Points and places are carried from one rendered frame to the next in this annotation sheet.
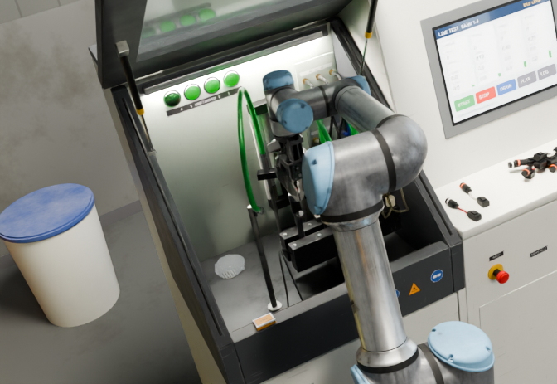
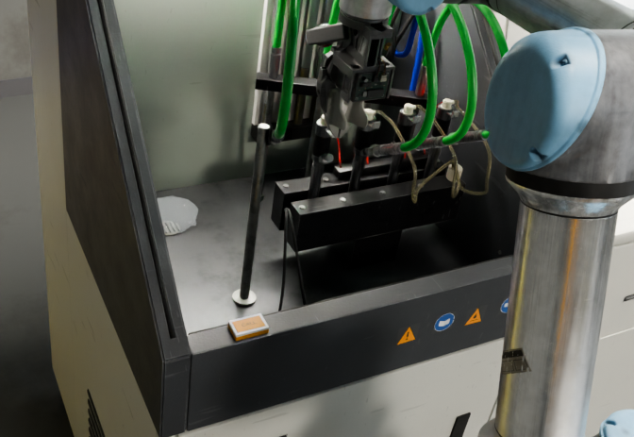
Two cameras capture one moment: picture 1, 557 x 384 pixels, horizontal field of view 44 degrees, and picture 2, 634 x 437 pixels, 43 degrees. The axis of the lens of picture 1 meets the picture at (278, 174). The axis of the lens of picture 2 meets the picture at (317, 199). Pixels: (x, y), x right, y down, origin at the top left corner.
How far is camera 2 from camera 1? 0.62 m
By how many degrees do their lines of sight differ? 14
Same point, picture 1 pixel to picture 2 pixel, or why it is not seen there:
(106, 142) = not seen: outside the picture
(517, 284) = not seen: hidden behind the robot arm
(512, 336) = not seen: hidden behind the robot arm
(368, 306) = (554, 368)
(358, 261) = (568, 281)
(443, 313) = (492, 360)
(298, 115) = not seen: outside the picture
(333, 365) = (325, 411)
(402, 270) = (472, 287)
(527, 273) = (609, 322)
